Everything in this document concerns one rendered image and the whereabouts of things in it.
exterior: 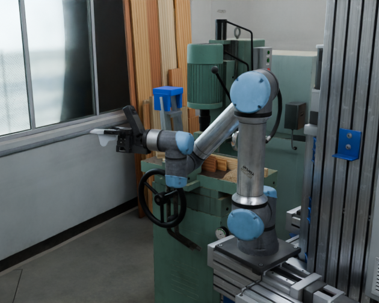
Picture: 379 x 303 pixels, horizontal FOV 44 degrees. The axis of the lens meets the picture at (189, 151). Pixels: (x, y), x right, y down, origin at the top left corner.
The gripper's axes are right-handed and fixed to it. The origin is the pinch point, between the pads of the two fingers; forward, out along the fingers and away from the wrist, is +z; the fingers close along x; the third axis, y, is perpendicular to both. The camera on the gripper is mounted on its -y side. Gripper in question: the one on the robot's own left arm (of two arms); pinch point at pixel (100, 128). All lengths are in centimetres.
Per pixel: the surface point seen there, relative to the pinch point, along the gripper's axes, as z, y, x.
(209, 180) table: -20, 27, 62
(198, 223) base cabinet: -14, 51, 67
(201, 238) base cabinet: -16, 58, 67
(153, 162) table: 15, 24, 73
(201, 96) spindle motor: -12, -12, 68
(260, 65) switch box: -32, -29, 96
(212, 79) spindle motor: -17, -20, 69
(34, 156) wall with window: 122, 36, 106
